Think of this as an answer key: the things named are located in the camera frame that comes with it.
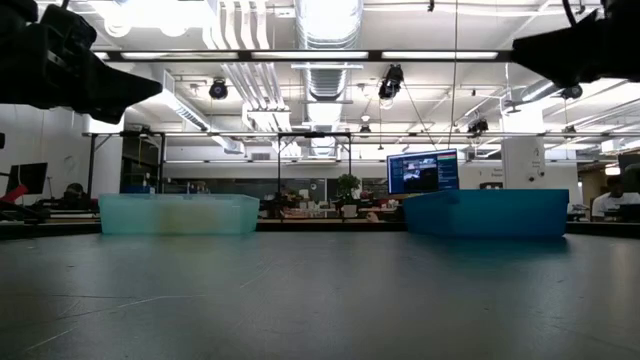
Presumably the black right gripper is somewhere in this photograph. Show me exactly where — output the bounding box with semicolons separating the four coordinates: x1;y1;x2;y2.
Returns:
510;0;640;90

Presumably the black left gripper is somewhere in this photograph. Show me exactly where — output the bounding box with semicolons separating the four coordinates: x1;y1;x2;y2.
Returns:
0;0;164;125

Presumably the teal plastic bin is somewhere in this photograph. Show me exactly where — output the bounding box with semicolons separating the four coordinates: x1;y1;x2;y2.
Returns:
98;193;261;236

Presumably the blue plastic bin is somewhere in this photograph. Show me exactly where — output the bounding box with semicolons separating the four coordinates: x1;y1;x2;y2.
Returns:
402;188;570;238

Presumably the person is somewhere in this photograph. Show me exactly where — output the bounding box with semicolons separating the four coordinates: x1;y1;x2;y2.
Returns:
591;174;640;221
63;182;87;206

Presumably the dark computer monitor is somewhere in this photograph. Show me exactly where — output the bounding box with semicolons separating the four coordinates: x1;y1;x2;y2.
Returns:
5;162;49;196

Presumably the black overhead light bar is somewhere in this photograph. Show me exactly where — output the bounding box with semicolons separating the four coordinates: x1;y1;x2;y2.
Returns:
92;48;514;64

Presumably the red object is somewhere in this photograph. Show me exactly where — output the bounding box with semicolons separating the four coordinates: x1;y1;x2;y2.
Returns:
0;183;30;204

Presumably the lit computer monitor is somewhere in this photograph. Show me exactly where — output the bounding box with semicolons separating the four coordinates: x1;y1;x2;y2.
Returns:
386;148;460;195

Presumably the green potted plant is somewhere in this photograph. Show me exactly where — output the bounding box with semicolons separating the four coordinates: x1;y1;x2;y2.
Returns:
335;173;362;219

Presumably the black table mat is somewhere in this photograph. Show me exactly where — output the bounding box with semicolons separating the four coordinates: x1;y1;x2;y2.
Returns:
0;230;640;360

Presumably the black metal frame stand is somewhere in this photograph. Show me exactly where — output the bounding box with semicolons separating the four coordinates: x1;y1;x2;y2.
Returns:
276;131;353;221
82;130;167;197

